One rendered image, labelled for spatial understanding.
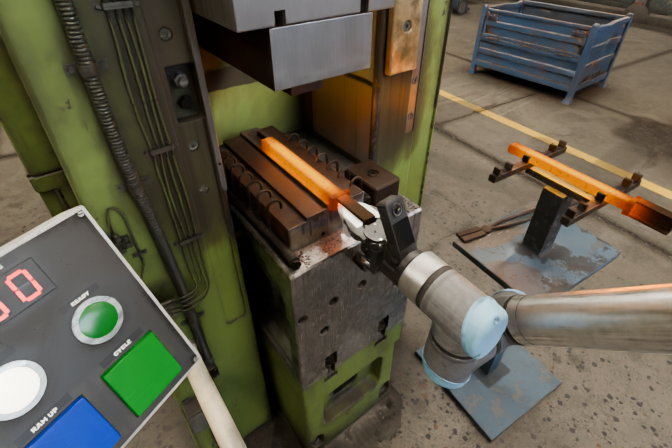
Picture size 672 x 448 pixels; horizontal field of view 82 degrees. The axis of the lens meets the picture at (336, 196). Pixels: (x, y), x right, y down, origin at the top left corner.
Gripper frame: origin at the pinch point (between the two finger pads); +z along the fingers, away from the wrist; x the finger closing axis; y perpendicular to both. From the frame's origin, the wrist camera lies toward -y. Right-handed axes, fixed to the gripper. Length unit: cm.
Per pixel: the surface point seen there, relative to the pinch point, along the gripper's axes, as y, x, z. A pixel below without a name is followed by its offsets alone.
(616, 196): 4, 57, -31
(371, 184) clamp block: 3.2, 11.9, 5.0
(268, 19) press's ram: -36.6, -12.4, 4.5
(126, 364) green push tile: -3.0, -45.4, -12.1
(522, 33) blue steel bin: 55, 355, 161
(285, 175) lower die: 2.8, -3.0, 19.3
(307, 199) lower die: 2.3, -4.2, 8.1
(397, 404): 100, 21, -11
